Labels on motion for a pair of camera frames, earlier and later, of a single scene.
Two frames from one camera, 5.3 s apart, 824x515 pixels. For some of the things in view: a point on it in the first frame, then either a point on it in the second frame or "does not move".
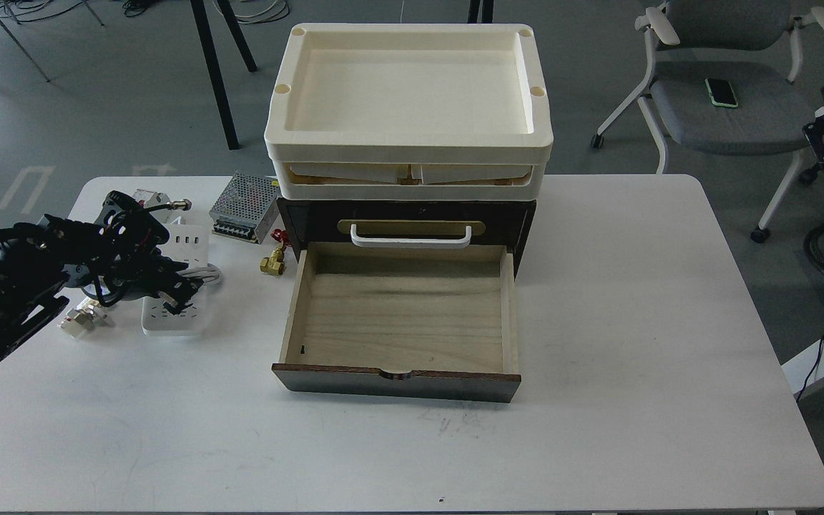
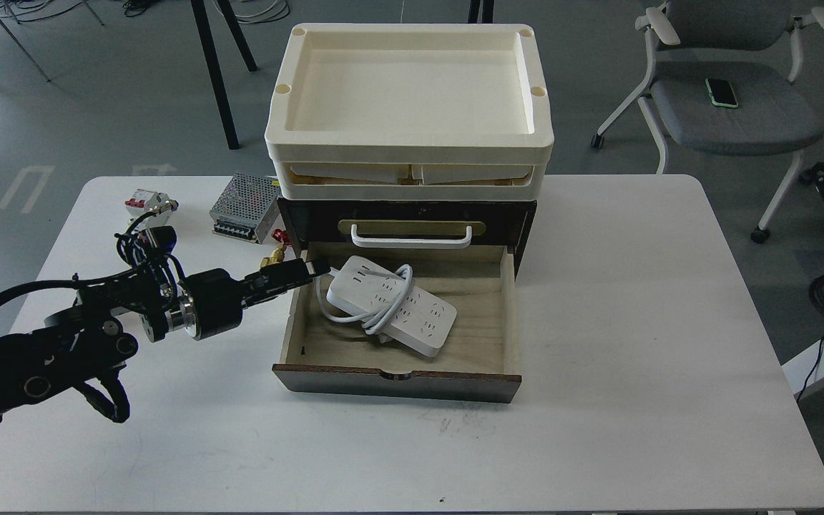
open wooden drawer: [425, 321] does not move
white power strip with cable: [191, 242] -> [356, 291]
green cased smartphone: [722, 93] does not move
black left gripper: [129, 262] -> [212, 301]
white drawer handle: [409, 242] does not move
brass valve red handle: [275, 264] does not move
